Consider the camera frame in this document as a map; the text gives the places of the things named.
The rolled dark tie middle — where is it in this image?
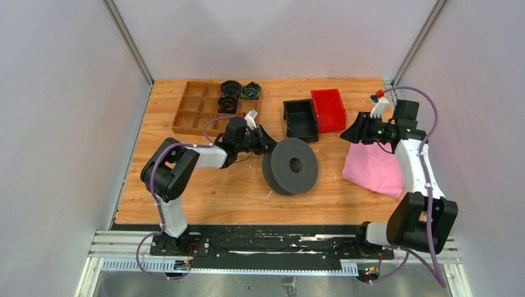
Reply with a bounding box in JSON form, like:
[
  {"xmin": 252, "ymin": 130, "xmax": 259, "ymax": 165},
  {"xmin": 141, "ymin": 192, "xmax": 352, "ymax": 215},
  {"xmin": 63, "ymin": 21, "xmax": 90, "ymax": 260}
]
[{"xmin": 217, "ymin": 96, "xmax": 238, "ymax": 114}]

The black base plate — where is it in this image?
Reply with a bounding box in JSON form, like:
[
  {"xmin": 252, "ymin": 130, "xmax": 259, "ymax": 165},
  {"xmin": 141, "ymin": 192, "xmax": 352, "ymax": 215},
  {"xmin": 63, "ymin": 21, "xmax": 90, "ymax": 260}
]
[{"xmin": 149, "ymin": 225, "xmax": 394, "ymax": 274}]

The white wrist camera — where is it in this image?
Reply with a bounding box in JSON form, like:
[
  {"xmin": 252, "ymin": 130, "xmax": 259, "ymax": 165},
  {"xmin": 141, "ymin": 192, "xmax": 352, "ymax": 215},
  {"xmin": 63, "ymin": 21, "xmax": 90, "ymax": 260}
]
[
  {"xmin": 370, "ymin": 90, "xmax": 390, "ymax": 118},
  {"xmin": 244, "ymin": 110, "xmax": 258, "ymax": 131}
]

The wooden compartment tray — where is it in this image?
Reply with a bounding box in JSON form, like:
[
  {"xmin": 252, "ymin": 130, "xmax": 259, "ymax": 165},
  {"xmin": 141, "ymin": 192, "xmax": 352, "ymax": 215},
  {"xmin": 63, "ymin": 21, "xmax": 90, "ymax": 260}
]
[{"xmin": 171, "ymin": 81, "xmax": 263, "ymax": 137}]

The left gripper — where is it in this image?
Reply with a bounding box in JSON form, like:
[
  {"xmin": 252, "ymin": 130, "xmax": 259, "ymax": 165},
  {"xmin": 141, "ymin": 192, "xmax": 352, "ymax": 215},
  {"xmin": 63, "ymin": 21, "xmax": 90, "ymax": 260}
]
[{"xmin": 236, "ymin": 125, "xmax": 283, "ymax": 157}]

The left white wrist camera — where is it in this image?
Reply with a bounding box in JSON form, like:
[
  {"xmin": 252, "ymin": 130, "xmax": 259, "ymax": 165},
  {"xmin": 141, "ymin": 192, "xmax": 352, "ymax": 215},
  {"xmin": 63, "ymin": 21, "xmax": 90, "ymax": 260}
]
[{"xmin": 244, "ymin": 110, "xmax": 258, "ymax": 131}]

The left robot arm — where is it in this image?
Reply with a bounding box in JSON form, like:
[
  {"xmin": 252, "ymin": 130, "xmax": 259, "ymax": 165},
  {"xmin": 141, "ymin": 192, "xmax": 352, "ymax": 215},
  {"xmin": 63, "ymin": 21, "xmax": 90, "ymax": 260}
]
[{"xmin": 140, "ymin": 114, "xmax": 277, "ymax": 256}]

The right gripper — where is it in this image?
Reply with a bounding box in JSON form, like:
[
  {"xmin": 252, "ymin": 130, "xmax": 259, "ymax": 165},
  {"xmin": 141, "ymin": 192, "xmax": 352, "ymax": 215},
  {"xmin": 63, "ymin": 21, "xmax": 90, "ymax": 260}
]
[{"xmin": 341, "ymin": 111, "xmax": 396, "ymax": 145}]

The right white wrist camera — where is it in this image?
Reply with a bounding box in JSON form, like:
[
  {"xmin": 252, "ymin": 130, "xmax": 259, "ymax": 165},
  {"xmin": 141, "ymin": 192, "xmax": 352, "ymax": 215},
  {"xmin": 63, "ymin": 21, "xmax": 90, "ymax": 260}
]
[{"xmin": 370, "ymin": 90, "xmax": 390, "ymax": 118}]

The black plastic bin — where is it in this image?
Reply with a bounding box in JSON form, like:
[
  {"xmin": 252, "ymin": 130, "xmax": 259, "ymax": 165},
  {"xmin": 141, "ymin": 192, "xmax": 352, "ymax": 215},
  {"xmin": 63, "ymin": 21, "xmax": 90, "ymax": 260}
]
[{"xmin": 283, "ymin": 99, "xmax": 319, "ymax": 142}]

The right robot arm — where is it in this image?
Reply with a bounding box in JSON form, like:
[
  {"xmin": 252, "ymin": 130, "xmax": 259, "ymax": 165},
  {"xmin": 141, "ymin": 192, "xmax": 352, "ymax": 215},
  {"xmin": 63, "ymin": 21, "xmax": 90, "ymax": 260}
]
[{"xmin": 340, "ymin": 100, "xmax": 458, "ymax": 258}]

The grey filament spool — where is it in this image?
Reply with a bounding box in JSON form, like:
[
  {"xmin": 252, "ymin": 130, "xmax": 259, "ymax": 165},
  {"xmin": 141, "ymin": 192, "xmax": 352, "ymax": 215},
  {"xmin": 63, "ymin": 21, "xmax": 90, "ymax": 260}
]
[{"xmin": 262, "ymin": 137, "xmax": 319, "ymax": 196}]

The rolled dark tie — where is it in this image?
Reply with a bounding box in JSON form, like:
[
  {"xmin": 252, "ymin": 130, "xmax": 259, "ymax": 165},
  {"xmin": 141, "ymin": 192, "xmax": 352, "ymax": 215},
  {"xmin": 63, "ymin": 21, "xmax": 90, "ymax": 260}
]
[
  {"xmin": 217, "ymin": 96, "xmax": 238, "ymax": 114},
  {"xmin": 220, "ymin": 80, "xmax": 243, "ymax": 98}
]

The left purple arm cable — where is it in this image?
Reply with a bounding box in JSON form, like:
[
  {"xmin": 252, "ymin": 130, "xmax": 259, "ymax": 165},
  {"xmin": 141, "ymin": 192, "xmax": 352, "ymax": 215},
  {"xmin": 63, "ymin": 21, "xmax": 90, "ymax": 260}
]
[{"xmin": 135, "ymin": 114, "xmax": 247, "ymax": 282}]

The red plastic bin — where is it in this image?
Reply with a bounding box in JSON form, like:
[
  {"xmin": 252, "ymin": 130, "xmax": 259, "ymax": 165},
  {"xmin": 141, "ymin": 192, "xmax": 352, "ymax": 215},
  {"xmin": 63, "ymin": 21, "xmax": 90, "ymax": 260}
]
[{"xmin": 311, "ymin": 88, "xmax": 347, "ymax": 133}]

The rolled dark tie top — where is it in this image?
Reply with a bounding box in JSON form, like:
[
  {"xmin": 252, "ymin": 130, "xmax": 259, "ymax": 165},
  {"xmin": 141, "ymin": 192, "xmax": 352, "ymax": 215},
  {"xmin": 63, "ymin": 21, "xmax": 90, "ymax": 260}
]
[{"xmin": 220, "ymin": 80, "xmax": 243, "ymax": 98}]

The pink cloth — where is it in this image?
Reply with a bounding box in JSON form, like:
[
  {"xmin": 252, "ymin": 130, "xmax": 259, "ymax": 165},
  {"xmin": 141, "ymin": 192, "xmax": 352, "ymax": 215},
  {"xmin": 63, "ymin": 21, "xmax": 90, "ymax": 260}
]
[{"xmin": 342, "ymin": 143, "xmax": 404, "ymax": 199}]

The rolled green tie top right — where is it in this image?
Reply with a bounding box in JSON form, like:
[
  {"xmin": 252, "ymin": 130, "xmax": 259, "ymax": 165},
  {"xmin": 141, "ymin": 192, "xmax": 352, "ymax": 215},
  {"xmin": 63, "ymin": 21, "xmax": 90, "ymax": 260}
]
[{"xmin": 241, "ymin": 82, "xmax": 261, "ymax": 100}]

